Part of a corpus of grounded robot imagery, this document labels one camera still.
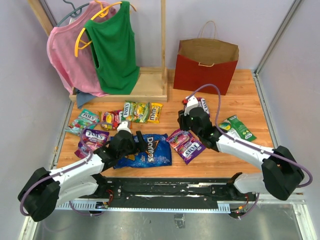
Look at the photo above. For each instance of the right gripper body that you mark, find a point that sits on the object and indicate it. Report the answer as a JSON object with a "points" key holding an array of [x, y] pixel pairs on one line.
{"points": [[185, 124]]}

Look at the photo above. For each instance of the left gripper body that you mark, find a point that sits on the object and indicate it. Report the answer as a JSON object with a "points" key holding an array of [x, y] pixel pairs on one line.
{"points": [[131, 148]]}

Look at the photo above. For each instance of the dark blue snack wrapper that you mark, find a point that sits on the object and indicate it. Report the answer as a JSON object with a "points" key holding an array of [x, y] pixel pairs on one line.
{"points": [[158, 154]]}

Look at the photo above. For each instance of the purple Fox's berries bag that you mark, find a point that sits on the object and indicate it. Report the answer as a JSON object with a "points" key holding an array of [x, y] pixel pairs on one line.
{"points": [[186, 145]]}

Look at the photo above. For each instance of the orange Fox's fruits candy bag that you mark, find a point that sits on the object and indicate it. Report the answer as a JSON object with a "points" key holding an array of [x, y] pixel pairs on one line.
{"points": [[110, 119]]}

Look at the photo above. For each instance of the purple snack pack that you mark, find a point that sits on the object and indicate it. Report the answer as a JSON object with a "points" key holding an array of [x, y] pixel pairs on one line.
{"points": [[92, 140]]}

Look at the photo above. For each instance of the green Fox's spring tea bag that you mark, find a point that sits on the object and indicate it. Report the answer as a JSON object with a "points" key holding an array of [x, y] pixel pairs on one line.
{"points": [[136, 112]]}

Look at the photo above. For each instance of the green candy bag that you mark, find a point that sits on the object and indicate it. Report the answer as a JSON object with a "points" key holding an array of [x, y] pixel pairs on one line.
{"points": [[237, 128]]}

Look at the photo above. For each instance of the yellow M&M's bag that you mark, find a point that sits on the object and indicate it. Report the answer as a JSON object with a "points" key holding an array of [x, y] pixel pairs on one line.
{"points": [[155, 112]]}

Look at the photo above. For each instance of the teal Fox's candy bag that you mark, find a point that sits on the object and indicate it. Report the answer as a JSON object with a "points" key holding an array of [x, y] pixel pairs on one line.
{"points": [[84, 119]]}

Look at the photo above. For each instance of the red paper bag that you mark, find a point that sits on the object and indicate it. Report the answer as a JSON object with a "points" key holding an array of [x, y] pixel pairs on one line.
{"points": [[205, 60]]}

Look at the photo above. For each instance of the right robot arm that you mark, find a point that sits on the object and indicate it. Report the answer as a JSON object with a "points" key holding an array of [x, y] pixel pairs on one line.
{"points": [[280, 173]]}

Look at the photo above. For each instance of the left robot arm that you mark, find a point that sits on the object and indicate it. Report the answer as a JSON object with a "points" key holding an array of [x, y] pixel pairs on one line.
{"points": [[47, 189]]}

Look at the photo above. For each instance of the wooden clothes rack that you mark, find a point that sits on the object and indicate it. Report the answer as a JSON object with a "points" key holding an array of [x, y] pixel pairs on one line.
{"points": [[152, 84]]}

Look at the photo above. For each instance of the green tank top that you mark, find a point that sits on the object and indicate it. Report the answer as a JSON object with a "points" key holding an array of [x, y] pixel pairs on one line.
{"points": [[117, 78]]}

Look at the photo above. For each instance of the yellow hanger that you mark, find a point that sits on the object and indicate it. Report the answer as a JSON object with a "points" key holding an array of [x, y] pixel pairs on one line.
{"points": [[85, 35]]}

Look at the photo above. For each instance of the pink shirt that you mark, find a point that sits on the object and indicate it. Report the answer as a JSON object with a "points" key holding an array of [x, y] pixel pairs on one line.
{"points": [[75, 72]]}

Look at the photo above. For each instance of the teal hanger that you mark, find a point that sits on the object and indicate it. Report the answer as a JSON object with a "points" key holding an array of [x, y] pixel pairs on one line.
{"points": [[76, 11]]}

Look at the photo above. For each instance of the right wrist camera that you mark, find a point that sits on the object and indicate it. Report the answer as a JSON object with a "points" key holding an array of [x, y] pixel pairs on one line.
{"points": [[190, 103]]}

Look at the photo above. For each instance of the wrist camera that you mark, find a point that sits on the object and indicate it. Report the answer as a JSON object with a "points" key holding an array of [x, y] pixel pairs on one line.
{"points": [[123, 129], [190, 103]]}

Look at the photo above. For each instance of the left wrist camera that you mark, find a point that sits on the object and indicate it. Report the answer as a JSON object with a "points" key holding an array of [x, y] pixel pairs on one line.
{"points": [[123, 129]]}

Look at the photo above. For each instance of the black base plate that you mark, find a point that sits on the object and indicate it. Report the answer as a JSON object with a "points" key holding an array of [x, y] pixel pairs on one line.
{"points": [[168, 193]]}

